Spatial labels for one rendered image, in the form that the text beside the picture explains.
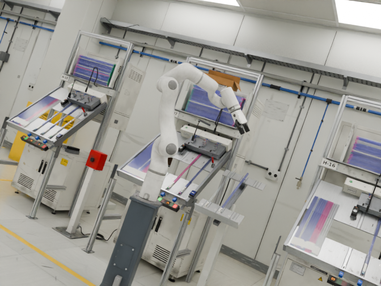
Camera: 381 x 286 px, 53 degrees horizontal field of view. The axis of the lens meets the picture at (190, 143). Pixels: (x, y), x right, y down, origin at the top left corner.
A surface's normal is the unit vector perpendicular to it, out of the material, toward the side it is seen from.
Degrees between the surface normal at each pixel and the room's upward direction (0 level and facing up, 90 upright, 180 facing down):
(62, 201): 90
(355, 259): 45
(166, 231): 90
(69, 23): 90
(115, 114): 90
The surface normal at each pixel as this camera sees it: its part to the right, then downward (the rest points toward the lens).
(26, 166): -0.42, -0.14
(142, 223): -0.11, -0.04
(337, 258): -0.05, -0.77
